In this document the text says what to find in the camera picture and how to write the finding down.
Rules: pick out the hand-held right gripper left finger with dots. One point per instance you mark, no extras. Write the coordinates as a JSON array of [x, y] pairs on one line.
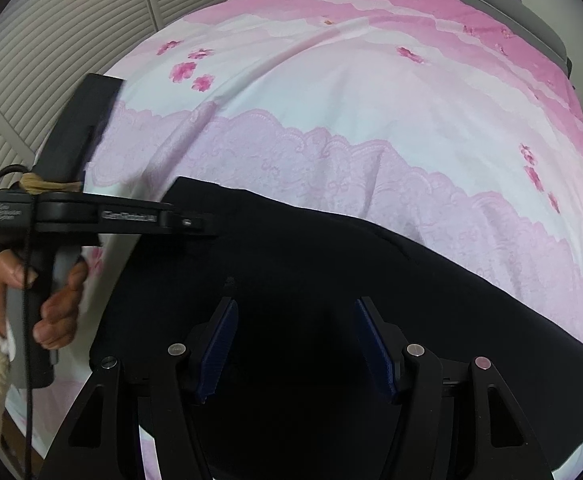
[[216, 350]]

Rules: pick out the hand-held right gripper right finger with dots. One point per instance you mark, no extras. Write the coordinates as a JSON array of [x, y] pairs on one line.
[[376, 345]]

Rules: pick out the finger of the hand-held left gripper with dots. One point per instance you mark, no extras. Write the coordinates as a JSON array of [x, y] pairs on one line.
[[196, 224]]

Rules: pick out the black pants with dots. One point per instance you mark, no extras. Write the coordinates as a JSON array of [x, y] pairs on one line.
[[321, 270]]

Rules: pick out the person's left hand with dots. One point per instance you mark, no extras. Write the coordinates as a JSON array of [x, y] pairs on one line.
[[61, 310]]

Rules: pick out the tan rubber band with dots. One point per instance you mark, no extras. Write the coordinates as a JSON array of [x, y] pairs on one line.
[[51, 185]]

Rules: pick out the pink floral blanket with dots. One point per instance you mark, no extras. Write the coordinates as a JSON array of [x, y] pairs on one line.
[[346, 110]]

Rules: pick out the grey headboard cushion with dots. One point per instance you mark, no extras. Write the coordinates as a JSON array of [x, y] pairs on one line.
[[516, 15]]

